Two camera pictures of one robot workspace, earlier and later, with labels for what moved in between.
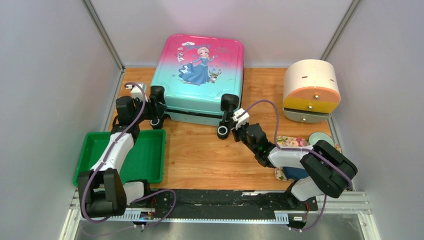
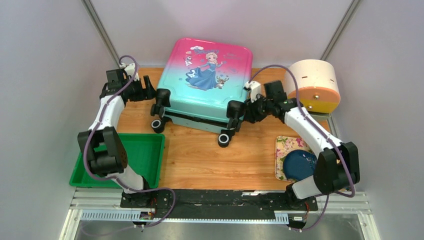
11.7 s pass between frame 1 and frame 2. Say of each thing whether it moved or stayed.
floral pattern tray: stayed
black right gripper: moved
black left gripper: moved
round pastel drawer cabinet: stayed
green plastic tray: stayed
